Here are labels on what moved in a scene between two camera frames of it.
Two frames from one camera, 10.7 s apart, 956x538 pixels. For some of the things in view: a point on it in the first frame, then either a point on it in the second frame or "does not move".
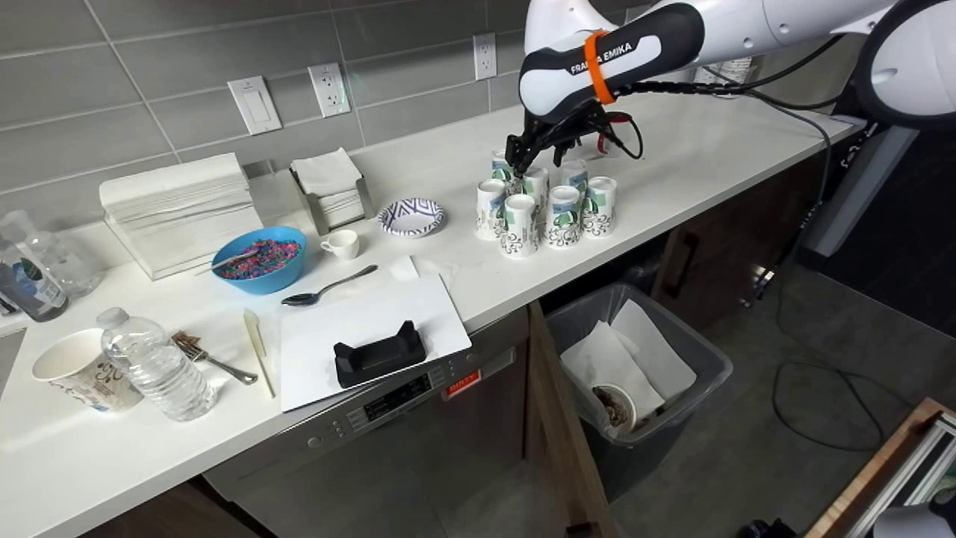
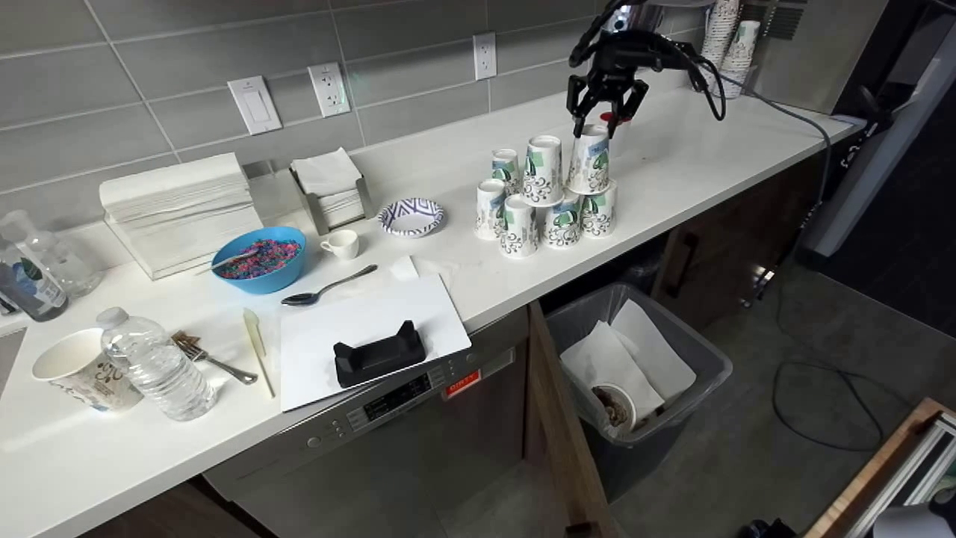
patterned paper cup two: (518, 232) does not move
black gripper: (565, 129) -> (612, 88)
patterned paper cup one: (488, 208) does not move
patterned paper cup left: (81, 365) does not move
